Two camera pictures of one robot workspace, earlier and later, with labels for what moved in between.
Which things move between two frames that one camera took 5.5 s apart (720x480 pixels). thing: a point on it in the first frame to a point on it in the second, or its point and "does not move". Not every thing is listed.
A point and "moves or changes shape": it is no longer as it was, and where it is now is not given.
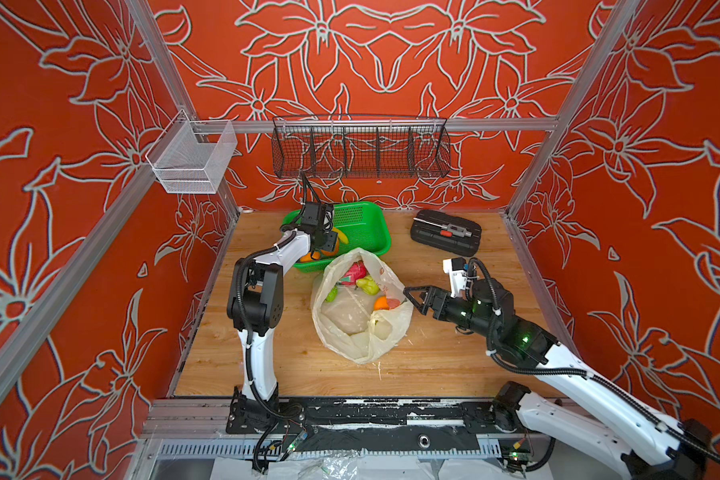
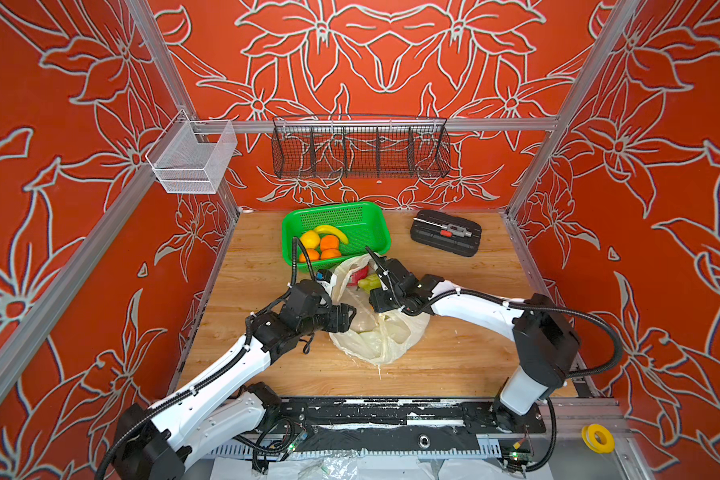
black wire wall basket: (360, 147) does not move
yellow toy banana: (341, 235) does not move
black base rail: (380, 425) does not move
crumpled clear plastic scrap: (339, 467) does not move
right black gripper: (430, 303) to (375, 301)
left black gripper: (329, 238) to (340, 318)
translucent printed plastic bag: (360, 309) moves or changes shape
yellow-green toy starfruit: (368, 285) does not move
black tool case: (446, 231) does not move
